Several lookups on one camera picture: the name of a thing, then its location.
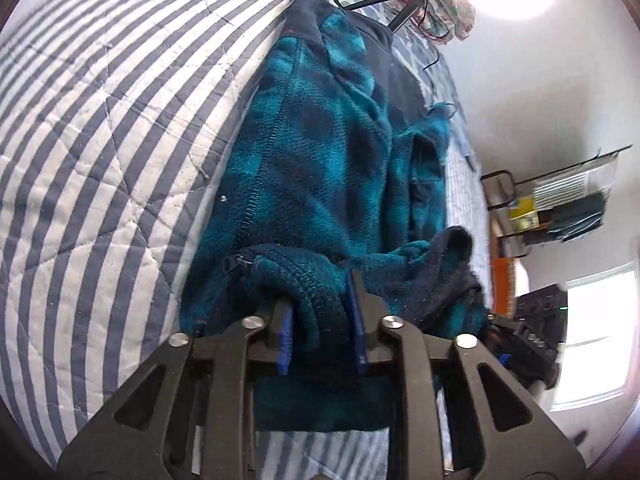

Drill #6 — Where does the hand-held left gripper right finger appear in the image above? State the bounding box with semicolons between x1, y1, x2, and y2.
347;269;586;480

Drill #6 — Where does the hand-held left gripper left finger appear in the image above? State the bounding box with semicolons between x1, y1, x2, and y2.
59;304;295;480

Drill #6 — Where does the teal plaid fleece jacket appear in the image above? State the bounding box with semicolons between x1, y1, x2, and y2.
177;0;488;433

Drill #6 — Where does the orange container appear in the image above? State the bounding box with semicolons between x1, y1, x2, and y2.
491;257;517;317

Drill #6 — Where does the bright window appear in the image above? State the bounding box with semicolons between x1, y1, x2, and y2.
550;264;640;411

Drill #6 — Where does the yellow box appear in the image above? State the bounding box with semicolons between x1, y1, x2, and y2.
507;197;542;234

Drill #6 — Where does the dark green cloth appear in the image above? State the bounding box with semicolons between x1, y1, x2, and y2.
546;191;607;242

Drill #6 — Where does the black metal rack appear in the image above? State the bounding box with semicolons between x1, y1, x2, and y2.
480;145;634;183

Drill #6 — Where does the blue white striped quilt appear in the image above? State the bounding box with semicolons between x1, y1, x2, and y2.
0;0;396;480

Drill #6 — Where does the floral fabric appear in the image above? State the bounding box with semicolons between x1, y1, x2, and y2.
340;0;477;42

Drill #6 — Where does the thin black cable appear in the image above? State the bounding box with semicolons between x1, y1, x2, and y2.
419;0;458;72

